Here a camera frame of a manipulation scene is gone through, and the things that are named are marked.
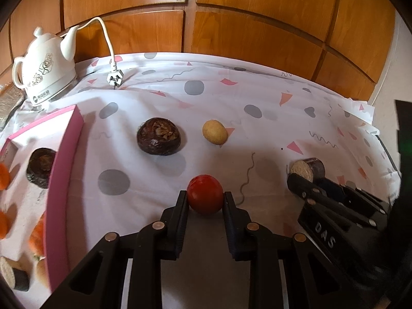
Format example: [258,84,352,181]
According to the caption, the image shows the pale peeled sugarcane piece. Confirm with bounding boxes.
[0,256,30,292]

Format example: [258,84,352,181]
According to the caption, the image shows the round dark brown fruit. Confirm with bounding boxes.
[137,117,182,156]

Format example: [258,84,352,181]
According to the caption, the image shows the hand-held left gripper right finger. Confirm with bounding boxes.
[222,191,363,309]

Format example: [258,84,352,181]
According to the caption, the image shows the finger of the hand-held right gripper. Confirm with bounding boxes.
[321,180,387,217]
[286,173,376,230]

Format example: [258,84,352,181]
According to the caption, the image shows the dark sugarcane piece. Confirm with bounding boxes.
[290,157,326,185]

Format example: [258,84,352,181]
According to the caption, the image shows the silver embossed tissue box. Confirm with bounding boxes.
[0,83,25,131]

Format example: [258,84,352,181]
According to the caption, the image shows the pink shallow cardboard box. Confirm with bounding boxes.
[0,104,85,297]

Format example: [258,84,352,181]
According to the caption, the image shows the white ceramic electric kettle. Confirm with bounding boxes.
[12,25,80,99]

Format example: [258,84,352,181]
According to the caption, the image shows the small orange-red fruit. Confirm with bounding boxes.
[28,213,46,261]

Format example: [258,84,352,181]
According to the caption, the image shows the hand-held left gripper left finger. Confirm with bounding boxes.
[51,191,191,309]

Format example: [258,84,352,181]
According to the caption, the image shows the white patterned tablecloth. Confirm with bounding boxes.
[0,51,403,309]

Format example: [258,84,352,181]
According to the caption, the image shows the wooden panelled wardrobe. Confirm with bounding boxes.
[0,0,397,102]

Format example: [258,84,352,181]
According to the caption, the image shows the white power cord with plug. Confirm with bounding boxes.
[76,17,124,88]

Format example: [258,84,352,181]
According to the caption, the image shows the small yellow fruit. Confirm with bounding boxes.
[35,259,49,289]
[202,119,228,145]

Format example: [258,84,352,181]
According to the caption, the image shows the red cherry tomato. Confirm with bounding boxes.
[187,174,225,216]

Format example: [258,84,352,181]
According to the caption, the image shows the oblong dark brown fruit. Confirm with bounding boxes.
[26,148,58,189]

